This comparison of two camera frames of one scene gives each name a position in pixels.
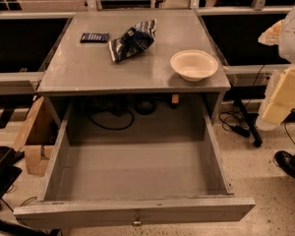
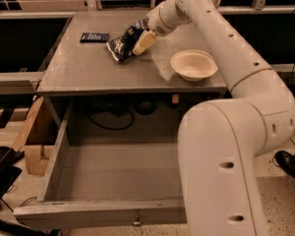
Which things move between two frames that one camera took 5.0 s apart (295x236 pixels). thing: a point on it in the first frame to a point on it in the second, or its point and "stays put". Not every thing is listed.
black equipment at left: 3,171 stays put
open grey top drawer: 114,183 stays put
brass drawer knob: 137,222 stays put
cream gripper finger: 284,91 to 161,20
